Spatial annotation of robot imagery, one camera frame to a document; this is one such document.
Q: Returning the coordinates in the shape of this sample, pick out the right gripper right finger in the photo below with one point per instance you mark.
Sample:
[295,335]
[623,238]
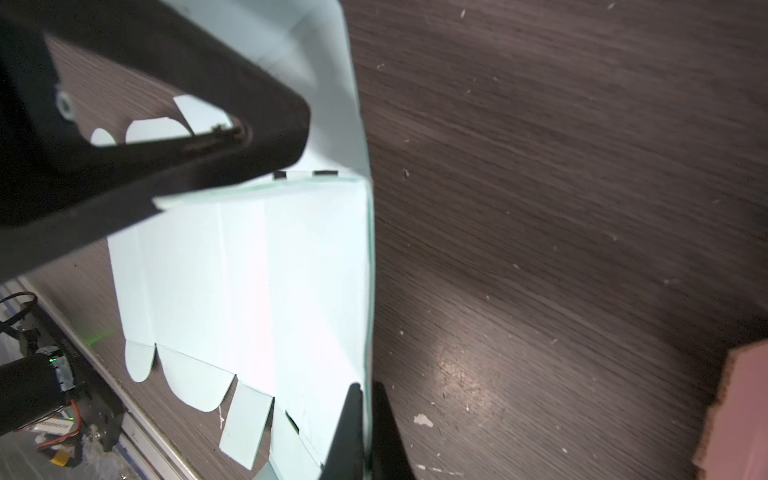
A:
[389,459]

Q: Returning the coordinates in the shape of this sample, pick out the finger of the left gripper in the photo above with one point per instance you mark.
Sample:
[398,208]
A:
[61,190]

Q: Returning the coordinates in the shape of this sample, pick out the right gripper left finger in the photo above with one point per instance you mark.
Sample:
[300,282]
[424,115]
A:
[345,459]

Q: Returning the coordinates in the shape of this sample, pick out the light blue paper box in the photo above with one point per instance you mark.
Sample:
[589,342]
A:
[265,290]

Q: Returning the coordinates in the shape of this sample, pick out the pink flat paper box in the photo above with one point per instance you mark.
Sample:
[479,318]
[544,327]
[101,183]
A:
[733,443]

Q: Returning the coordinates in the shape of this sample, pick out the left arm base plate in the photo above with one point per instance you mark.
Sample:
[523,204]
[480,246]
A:
[101,409]

